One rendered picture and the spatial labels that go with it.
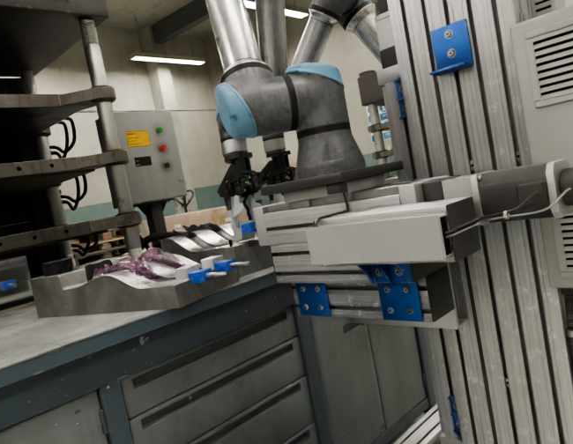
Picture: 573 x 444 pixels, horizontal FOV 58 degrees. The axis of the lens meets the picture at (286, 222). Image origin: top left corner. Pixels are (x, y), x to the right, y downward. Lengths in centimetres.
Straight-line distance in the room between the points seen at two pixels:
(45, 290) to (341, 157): 89
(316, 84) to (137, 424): 87
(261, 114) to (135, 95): 886
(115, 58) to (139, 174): 764
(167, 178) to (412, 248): 172
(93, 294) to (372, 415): 107
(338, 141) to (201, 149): 948
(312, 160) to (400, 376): 122
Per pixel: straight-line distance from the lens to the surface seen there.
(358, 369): 187
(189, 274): 126
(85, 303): 144
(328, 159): 106
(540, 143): 100
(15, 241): 204
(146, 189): 234
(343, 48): 907
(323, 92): 108
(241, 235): 150
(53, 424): 125
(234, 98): 104
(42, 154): 278
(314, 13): 162
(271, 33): 140
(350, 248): 88
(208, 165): 1055
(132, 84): 992
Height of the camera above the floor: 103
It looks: 4 degrees down
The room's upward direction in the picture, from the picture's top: 11 degrees counter-clockwise
